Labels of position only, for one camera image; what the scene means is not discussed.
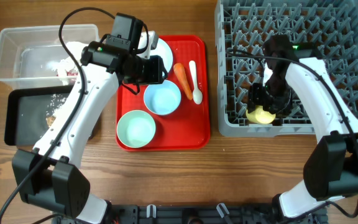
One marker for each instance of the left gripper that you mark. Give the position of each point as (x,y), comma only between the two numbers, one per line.
(155,70)

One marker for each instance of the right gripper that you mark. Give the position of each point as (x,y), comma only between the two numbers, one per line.
(263,101)

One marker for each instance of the yellow plastic cup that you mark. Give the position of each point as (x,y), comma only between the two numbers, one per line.
(260,116)

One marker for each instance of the light blue plate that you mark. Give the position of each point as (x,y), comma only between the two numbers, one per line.
(158,47)

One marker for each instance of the light blue bowl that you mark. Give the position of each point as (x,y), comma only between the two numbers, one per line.
(162,99)

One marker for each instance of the orange carrot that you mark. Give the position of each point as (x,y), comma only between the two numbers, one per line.
(180,73)

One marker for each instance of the light green bowl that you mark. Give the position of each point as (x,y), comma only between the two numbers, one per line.
(136,129)

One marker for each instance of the white plastic spoon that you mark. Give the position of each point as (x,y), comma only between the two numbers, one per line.
(197,94)

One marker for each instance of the white wrapper waste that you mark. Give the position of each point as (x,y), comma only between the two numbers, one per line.
(67,67)

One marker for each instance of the white rice grains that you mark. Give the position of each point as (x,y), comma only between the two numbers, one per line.
(54,104)

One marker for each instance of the brown food lump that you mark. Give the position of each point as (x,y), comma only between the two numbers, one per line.
(50,120)

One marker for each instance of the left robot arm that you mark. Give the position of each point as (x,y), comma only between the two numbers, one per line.
(48,176)

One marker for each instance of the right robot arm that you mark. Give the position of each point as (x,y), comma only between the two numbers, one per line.
(331,172)

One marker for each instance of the grey dishwasher rack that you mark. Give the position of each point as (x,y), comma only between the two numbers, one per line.
(331,25)

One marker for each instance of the red serving tray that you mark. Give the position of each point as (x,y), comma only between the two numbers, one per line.
(188,127)

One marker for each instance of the clear plastic bin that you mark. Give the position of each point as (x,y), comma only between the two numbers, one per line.
(29,57)

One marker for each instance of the black plastic tray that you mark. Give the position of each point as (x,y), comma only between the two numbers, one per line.
(26,119)

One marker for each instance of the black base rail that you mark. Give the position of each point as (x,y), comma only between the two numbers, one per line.
(151,214)

